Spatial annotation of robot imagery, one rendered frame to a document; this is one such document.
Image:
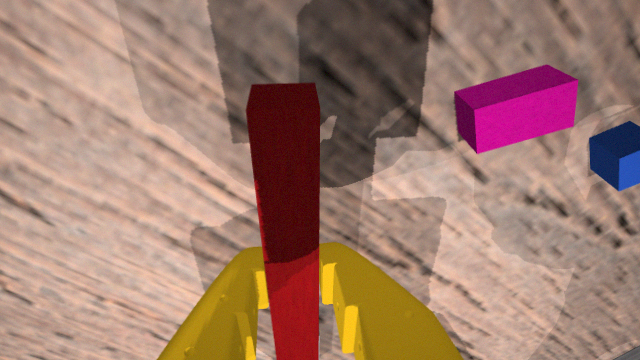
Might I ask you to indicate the blue cube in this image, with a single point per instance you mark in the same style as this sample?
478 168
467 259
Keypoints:
615 155

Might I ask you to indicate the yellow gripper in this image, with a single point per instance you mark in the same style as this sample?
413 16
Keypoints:
377 318

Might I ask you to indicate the magenta rectangular block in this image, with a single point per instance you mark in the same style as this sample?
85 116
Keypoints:
515 108

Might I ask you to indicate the red rod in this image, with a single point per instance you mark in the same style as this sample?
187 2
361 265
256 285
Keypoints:
284 133

